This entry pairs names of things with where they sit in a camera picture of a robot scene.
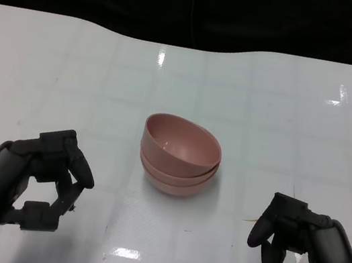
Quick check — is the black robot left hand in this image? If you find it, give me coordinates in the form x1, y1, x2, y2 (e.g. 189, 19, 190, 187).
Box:
0, 116, 104, 249

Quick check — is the orange sliver scrap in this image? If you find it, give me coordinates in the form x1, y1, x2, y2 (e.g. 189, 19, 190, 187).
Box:
241, 214, 262, 225

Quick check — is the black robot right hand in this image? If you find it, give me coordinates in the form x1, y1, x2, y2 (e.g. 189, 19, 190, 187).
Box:
243, 188, 352, 263

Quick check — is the pink plastic bowl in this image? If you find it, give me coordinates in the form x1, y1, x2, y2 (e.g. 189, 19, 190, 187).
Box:
136, 109, 228, 184
140, 165, 216, 204
135, 148, 221, 194

